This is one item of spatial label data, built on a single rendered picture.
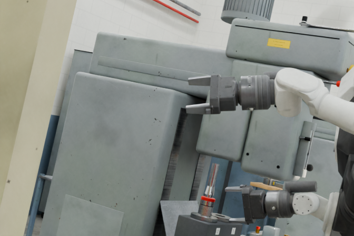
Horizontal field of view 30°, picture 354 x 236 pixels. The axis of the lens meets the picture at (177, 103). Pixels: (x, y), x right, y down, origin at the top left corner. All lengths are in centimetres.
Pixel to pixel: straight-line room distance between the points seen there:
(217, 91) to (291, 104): 19
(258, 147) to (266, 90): 87
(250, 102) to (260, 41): 89
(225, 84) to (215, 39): 851
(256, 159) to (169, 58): 57
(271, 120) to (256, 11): 45
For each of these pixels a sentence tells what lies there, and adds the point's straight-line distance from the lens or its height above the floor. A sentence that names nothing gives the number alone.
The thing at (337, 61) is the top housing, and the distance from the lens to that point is 242.
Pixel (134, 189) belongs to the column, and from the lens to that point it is 260.
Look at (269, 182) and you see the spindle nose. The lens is 257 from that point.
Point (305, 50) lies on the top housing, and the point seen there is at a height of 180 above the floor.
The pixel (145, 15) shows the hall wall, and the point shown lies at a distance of 915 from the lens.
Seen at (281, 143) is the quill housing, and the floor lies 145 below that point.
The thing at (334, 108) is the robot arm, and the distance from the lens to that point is 162.
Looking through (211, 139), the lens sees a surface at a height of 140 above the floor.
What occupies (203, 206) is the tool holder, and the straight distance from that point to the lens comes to 214.
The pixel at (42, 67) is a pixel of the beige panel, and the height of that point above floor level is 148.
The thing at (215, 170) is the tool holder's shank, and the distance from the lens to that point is 214.
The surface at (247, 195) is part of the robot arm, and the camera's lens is 213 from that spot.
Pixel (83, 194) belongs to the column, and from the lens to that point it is 274.
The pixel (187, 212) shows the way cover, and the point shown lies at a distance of 280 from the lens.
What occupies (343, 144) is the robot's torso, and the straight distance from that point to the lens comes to 181.
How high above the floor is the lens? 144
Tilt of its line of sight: 2 degrees up
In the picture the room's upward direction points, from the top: 13 degrees clockwise
